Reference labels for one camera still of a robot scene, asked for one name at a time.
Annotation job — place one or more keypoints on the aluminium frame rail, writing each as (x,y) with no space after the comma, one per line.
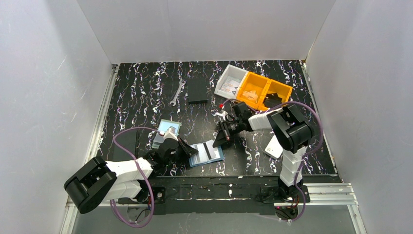
(70,208)

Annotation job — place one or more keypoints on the yellow bin middle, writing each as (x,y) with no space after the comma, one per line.
(253,90)

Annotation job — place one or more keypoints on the silver wrench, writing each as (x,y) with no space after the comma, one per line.
(181,85)

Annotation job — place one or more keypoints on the white square box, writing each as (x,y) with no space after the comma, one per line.
(274,149)

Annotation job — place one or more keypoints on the black flat box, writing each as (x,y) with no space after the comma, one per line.
(197,91)

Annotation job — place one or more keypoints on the blue leather card holder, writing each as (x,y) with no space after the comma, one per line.
(193,164)

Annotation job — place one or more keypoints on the white storage bin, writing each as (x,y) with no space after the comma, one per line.
(230,81)

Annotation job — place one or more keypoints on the yellow bin right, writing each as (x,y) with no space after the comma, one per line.
(274,93)

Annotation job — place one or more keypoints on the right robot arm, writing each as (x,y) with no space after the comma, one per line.
(291,129)

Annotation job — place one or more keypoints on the black flat plate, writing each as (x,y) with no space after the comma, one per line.
(128,141)

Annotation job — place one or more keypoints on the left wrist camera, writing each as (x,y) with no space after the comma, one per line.
(169,133)

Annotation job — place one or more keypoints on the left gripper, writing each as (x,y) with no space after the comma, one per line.
(182,147)

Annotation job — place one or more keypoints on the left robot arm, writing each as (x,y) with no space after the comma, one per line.
(99,180)

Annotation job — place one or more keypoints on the yellow bin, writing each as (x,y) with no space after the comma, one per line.
(274,93)
(253,90)

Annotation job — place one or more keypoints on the white credit card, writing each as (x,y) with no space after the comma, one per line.
(206,152)

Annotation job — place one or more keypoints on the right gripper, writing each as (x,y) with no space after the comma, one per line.
(228,129)

